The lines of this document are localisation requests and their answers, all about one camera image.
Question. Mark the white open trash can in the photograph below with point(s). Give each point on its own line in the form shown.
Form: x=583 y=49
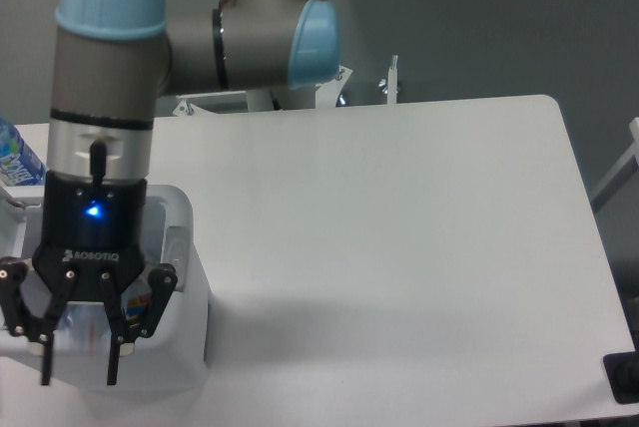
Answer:
x=174 y=358

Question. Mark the black table clamp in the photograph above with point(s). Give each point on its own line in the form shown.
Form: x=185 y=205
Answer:
x=622 y=373

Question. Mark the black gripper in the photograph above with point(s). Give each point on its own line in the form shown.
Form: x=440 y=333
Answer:
x=89 y=250

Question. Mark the clear plastic water bottle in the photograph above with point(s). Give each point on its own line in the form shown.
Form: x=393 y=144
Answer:
x=84 y=324

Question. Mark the blue labelled bottle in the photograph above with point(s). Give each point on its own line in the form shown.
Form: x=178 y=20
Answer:
x=20 y=166

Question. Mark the yellow snack package in bin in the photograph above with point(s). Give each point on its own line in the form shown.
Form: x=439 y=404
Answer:
x=135 y=301

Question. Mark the white mounting bracket frame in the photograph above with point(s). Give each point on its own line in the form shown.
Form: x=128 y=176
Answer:
x=328 y=95

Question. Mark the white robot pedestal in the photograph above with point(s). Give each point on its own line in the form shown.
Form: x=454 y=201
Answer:
x=281 y=98

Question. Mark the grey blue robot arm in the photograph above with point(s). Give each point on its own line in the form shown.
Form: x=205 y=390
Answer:
x=115 y=58

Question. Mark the white bracket post with bolt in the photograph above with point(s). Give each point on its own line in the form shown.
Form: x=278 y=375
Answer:
x=389 y=86

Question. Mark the white frame at right edge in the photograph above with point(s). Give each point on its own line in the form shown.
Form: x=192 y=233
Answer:
x=619 y=174

